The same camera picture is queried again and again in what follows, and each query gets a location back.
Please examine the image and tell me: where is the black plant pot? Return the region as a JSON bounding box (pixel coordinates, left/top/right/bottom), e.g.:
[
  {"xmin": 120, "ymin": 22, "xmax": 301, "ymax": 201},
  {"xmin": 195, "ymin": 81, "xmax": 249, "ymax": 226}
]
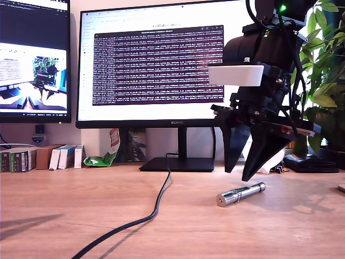
[{"xmin": 318, "ymin": 147, "xmax": 345, "ymax": 164}]

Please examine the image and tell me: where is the black leather pouch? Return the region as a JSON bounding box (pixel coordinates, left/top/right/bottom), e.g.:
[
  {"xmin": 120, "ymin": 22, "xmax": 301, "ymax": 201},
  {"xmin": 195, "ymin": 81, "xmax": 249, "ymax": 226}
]
[{"xmin": 282, "ymin": 153, "xmax": 340, "ymax": 174}]

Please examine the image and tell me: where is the crumpled white plastic bag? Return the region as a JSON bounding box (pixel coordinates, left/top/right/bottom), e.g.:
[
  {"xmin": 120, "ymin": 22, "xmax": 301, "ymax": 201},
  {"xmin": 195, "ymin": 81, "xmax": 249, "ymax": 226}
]
[{"xmin": 241, "ymin": 147, "xmax": 286, "ymax": 174}]

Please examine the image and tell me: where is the blue shield badge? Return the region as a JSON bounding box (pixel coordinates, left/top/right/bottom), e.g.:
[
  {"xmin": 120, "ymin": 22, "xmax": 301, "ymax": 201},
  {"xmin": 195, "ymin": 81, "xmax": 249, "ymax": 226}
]
[{"xmin": 31, "ymin": 134, "xmax": 46, "ymax": 146}]

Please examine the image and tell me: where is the thin black cable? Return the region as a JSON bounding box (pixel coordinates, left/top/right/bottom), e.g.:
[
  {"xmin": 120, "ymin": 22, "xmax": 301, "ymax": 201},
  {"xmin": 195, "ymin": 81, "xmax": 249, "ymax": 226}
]
[{"xmin": 0, "ymin": 132, "xmax": 13, "ymax": 148}]

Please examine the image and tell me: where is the brown cardboard box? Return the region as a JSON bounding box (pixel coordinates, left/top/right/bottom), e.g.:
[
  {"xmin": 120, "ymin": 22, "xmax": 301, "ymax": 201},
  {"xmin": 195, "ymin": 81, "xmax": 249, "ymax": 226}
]
[{"xmin": 36, "ymin": 144, "xmax": 66, "ymax": 171}]

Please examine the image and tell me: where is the black power cable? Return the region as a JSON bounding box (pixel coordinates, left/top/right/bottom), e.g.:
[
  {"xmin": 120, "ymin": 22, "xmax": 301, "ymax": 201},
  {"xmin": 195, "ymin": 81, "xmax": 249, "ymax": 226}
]
[{"xmin": 70, "ymin": 153, "xmax": 178, "ymax": 259}]

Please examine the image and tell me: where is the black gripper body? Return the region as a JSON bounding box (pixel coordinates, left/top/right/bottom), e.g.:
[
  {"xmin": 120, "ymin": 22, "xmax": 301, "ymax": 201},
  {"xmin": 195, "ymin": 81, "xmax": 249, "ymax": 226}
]
[{"xmin": 211, "ymin": 33, "xmax": 321, "ymax": 140}]

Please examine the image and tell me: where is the green leafy plant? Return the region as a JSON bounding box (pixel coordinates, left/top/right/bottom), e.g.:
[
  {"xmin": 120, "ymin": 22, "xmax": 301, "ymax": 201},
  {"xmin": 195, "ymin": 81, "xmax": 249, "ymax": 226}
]
[{"xmin": 289, "ymin": 0, "xmax": 345, "ymax": 154}]

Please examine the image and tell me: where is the black TUF gaming monitor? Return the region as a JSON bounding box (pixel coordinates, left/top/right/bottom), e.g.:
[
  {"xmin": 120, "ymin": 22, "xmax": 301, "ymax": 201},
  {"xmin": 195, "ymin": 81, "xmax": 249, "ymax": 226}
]
[{"xmin": 0, "ymin": 0, "xmax": 72, "ymax": 124}]

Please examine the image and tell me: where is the patterned grey card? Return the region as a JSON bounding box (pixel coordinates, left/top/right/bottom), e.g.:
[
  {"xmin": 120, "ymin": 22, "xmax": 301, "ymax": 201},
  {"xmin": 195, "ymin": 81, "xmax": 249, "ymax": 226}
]
[{"xmin": 126, "ymin": 128, "xmax": 148, "ymax": 162}]

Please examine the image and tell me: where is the green white carton box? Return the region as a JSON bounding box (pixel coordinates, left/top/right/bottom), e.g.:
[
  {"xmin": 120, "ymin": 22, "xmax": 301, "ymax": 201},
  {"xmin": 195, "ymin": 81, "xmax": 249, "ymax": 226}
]
[
  {"xmin": 9, "ymin": 149, "xmax": 38, "ymax": 173},
  {"xmin": 0, "ymin": 151, "xmax": 12, "ymax": 173}
]

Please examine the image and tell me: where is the gripper grey camera box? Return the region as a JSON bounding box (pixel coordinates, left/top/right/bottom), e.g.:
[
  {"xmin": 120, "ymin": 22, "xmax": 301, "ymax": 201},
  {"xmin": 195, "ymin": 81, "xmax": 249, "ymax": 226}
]
[{"xmin": 208, "ymin": 64, "xmax": 265, "ymax": 87}]

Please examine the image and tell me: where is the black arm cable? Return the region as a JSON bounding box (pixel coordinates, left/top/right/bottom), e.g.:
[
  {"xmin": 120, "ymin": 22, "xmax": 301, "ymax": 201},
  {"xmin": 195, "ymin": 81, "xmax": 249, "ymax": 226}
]
[
  {"xmin": 245, "ymin": 0, "xmax": 273, "ymax": 29},
  {"xmin": 277, "ymin": 13, "xmax": 309, "ymax": 135}
]

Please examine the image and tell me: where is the white blue carton box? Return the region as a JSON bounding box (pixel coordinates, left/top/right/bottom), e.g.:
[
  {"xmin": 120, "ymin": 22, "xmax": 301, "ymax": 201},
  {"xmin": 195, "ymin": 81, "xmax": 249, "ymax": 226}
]
[
  {"xmin": 74, "ymin": 145, "xmax": 86, "ymax": 169},
  {"xmin": 49, "ymin": 146, "xmax": 67, "ymax": 171},
  {"xmin": 58, "ymin": 145, "xmax": 77, "ymax": 170}
]

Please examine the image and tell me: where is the metallic laser pointer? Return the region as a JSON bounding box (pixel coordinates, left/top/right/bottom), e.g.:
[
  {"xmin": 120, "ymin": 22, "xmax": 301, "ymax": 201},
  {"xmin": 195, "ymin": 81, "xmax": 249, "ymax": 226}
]
[{"xmin": 215, "ymin": 181, "xmax": 266, "ymax": 208}]

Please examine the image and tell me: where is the large black Huawei monitor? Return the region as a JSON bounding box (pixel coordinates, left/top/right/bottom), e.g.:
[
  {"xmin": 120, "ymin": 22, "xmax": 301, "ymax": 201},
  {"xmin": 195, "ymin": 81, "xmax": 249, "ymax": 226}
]
[{"xmin": 75, "ymin": 0, "xmax": 292, "ymax": 173}]

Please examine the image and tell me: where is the green white gum bag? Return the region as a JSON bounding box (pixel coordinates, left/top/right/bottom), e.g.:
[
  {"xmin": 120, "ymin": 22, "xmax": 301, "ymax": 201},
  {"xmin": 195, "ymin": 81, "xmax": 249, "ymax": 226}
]
[{"xmin": 83, "ymin": 128, "xmax": 121, "ymax": 167}]

